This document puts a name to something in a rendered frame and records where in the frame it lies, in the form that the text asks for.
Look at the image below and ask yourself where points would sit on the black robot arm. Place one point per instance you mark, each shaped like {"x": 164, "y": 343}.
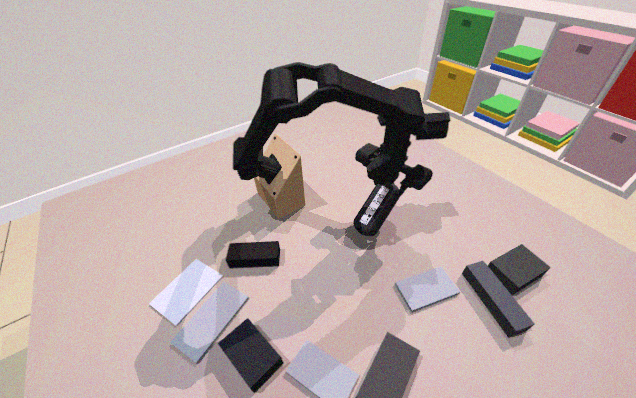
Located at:
{"x": 400, "y": 110}

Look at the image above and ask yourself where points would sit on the dark grey controller unit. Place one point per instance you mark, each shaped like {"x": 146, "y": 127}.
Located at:
{"x": 376, "y": 209}

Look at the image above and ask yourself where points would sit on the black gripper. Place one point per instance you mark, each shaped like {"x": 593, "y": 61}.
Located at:
{"x": 416, "y": 177}

